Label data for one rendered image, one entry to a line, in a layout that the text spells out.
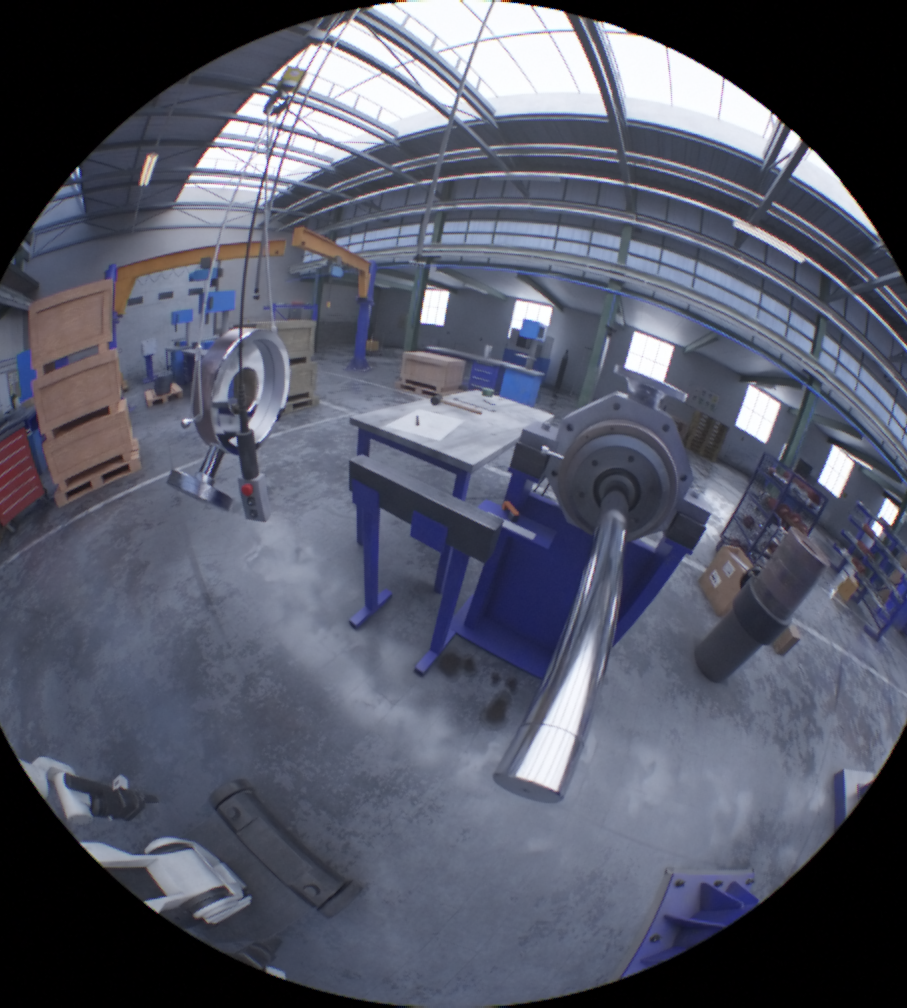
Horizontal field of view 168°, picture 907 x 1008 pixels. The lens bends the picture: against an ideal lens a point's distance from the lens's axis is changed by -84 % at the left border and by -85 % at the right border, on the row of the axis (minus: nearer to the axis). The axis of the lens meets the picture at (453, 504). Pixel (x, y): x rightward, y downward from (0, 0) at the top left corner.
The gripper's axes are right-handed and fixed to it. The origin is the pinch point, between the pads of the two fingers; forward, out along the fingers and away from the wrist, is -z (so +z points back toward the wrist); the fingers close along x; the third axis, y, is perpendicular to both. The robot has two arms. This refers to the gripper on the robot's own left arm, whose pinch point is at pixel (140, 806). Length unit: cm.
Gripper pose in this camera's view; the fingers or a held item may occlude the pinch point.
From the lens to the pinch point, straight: 105.9
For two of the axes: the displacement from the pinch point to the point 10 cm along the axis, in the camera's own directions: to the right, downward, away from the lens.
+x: 5.7, -5.2, 6.3
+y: -8.2, -4.2, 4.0
